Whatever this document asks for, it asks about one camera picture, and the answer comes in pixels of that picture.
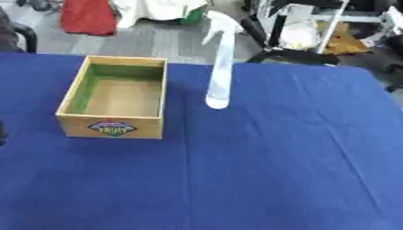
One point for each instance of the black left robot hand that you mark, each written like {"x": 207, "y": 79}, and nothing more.
{"x": 2, "y": 134}

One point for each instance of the tan cardboard box green inside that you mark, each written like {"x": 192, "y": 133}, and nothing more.
{"x": 123, "y": 99}

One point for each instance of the white spray bottle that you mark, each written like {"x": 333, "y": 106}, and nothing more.
{"x": 221, "y": 75}

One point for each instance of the black chair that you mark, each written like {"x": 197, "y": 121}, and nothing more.
{"x": 16, "y": 33}

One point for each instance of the red cloth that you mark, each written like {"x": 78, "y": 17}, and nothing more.
{"x": 88, "y": 16}

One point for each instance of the white cloth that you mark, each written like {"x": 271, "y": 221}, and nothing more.
{"x": 157, "y": 9}

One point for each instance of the white plastic bag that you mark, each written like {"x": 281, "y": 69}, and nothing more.
{"x": 299, "y": 35}

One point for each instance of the tan cardboard sheet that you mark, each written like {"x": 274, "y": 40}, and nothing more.
{"x": 343, "y": 42}

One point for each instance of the white metal frame stand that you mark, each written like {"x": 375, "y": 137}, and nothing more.
{"x": 315, "y": 33}

